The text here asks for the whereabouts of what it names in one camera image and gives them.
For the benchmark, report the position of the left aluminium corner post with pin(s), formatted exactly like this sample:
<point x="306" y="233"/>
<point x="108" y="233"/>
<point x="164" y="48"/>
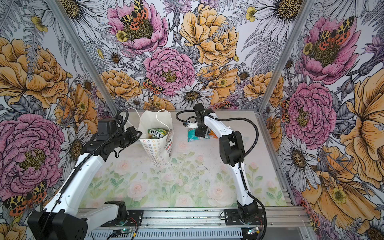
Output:
<point x="64" y="21"/>

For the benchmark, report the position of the right aluminium corner post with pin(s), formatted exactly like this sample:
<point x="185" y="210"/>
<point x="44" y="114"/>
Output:
<point x="291" y="40"/>

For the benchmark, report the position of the aluminium corner post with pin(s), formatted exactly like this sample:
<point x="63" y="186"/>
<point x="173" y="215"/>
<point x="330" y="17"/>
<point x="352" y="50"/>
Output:
<point x="291" y="40"/>
<point x="64" y="21"/>

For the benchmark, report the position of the white patterned paper bag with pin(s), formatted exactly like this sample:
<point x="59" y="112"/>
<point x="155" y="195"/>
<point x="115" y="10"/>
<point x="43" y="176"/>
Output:
<point x="159" y="150"/>

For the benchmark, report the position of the orange snack packet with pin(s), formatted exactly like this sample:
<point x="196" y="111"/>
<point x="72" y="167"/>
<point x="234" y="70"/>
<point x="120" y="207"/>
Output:
<point x="212" y="134"/>

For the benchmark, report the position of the teal snack packet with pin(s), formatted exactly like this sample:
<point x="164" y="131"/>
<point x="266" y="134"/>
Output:
<point x="192" y="136"/>

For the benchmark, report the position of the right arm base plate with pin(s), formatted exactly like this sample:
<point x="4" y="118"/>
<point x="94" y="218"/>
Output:
<point x="233" y="218"/>

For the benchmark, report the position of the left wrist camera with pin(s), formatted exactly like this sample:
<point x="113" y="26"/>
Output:
<point x="108" y="129"/>

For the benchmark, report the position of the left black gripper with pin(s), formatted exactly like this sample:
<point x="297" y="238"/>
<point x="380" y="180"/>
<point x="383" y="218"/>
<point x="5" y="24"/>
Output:
<point x="132" y="131"/>

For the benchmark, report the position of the aluminium front rail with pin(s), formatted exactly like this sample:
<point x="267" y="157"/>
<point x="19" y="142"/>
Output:
<point x="275" y="217"/>

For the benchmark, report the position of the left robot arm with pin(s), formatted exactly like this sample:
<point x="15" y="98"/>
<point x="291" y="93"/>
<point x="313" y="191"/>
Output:
<point x="60" y="219"/>

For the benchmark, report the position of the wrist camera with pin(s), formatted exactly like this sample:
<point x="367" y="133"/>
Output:
<point x="200" y="112"/>
<point x="108" y="129"/>

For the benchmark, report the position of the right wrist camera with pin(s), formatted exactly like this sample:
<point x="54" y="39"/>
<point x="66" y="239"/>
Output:
<point x="200" y="112"/>

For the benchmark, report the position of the yellow green Fox's packet back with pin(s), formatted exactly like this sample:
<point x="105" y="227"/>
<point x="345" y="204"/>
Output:
<point x="157" y="133"/>

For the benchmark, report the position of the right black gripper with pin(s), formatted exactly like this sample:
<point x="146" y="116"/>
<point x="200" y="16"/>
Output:
<point x="200" y="133"/>

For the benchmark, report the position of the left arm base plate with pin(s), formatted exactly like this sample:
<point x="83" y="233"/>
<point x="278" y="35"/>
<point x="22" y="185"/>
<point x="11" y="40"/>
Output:
<point x="134" y="219"/>

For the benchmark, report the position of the white vented cable duct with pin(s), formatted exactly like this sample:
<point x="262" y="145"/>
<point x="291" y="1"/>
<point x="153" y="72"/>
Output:
<point x="170" y="234"/>

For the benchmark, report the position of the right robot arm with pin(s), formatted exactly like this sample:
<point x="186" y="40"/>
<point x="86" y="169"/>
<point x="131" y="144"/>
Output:
<point x="233" y="153"/>

